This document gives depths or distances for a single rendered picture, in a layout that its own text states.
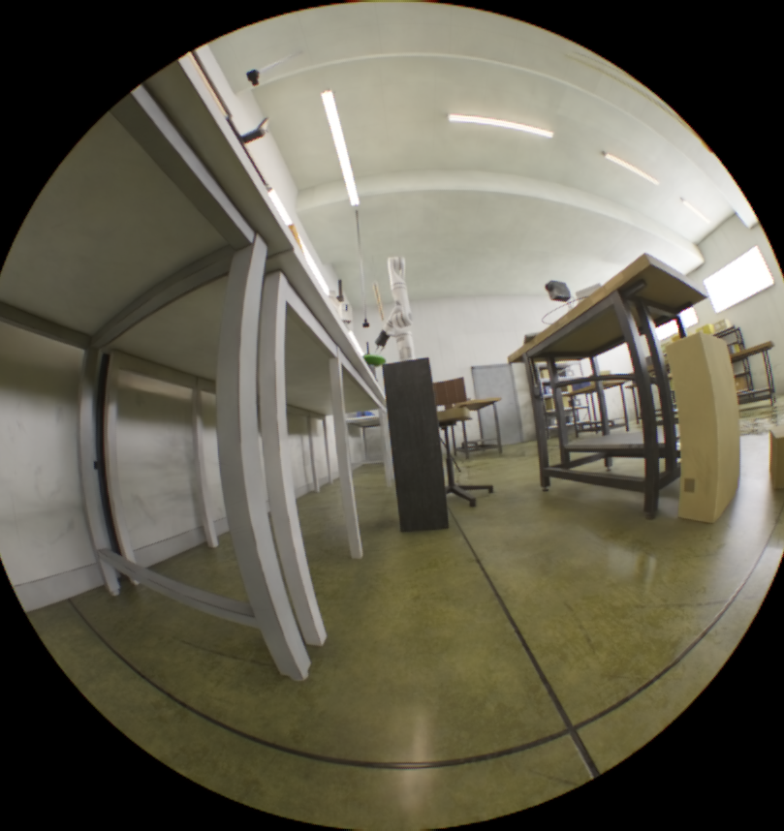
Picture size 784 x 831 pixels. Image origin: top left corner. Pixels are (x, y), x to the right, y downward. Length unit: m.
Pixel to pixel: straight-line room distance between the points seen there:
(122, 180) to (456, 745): 0.99
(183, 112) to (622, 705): 1.03
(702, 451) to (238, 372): 1.31
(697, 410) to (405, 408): 1.28
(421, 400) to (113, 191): 1.30
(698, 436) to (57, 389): 2.23
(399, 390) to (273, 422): 0.85
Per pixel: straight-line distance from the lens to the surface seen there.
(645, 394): 1.15
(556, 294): 1.71
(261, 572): 0.44
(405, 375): 1.28
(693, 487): 1.20
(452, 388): 2.11
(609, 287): 1.25
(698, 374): 1.13
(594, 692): 0.56
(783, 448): 1.55
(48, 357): 1.22
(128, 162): 0.55
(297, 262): 0.64
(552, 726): 0.52
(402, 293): 1.55
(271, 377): 0.53
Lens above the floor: 0.46
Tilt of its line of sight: 6 degrees up
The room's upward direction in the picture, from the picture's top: 7 degrees counter-clockwise
